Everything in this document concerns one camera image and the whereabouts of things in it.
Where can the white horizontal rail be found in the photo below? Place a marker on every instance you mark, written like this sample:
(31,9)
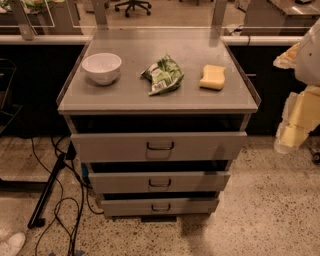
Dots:
(83,39)

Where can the grey drawer cabinet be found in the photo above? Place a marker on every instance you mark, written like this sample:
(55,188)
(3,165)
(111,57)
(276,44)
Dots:
(157,116)

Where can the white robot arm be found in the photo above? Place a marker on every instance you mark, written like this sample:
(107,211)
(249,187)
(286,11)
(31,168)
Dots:
(304,58)

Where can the white ceramic bowl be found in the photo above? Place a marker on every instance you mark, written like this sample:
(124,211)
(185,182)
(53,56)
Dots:
(102,68)

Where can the grey drawer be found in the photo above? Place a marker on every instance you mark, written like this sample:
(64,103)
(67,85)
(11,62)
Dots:
(145,182)
(164,206)
(142,147)

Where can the white gripper wrist block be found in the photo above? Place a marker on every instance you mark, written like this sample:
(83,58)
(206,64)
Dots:
(309,63)

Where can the grey background desk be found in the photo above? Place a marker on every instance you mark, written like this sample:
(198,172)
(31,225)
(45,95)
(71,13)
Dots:
(280,17)

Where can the green crumpled chip bag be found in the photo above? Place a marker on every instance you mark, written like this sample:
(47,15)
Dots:
(165,75)

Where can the black metal floor bar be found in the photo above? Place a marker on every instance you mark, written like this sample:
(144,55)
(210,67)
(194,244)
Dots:
(36,220)

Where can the white shoe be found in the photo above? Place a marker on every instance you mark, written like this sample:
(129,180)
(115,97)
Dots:
(13,245)

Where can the yellow sponge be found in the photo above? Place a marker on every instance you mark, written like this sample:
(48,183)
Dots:
(213,77)

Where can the black office chair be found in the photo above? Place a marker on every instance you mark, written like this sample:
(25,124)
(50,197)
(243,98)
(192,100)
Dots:
(132,5)

